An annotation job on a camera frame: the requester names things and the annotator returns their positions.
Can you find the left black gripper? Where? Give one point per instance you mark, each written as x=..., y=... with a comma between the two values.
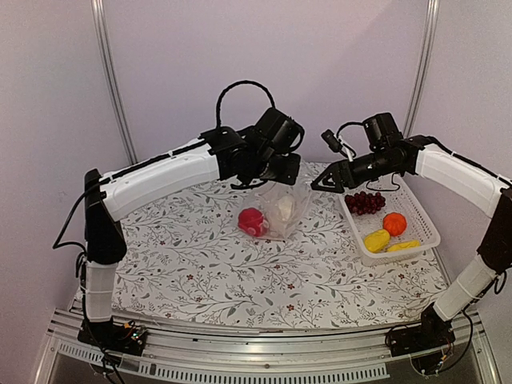
x=290, y=176

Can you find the dark red grapes toy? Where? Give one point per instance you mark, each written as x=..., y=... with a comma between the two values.
x=364, y=203

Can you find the red bell pepper toy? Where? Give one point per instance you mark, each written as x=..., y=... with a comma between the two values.
x=253, y=222

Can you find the clear zip top bag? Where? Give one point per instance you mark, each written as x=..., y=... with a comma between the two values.
x=273, y=211

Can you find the white cauliflower toy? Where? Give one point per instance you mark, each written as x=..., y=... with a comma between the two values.
x=284, y=208

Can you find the left aluminium corner post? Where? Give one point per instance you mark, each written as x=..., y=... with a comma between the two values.
x=101, y=30

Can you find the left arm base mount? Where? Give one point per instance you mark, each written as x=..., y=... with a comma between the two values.
x=127, y=338

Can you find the aluminium front rail frame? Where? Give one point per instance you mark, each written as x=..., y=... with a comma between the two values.
x=188, y=352

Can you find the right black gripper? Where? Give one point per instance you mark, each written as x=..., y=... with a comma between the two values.
x=334, y=171

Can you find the yellow banana toy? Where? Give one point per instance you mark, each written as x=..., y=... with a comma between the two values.
x=403, y=246

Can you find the orange pumpkin toy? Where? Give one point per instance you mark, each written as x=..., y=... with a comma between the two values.
x=394, y=223

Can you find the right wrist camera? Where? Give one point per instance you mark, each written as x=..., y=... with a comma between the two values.
x=337, y=145

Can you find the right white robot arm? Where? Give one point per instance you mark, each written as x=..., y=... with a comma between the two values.
x=426, y=157

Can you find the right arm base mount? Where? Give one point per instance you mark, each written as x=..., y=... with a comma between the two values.
x=431, y=333

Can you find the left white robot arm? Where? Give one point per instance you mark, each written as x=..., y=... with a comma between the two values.
x=113, y=196

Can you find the white perforated plastic basket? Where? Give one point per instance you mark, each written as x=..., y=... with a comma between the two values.
x=400, y=199

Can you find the floral patterned table mat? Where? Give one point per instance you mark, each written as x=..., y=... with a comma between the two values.
x=187, y=260

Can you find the yellow lemon toy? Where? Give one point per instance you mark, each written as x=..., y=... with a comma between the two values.
x=377, y=241

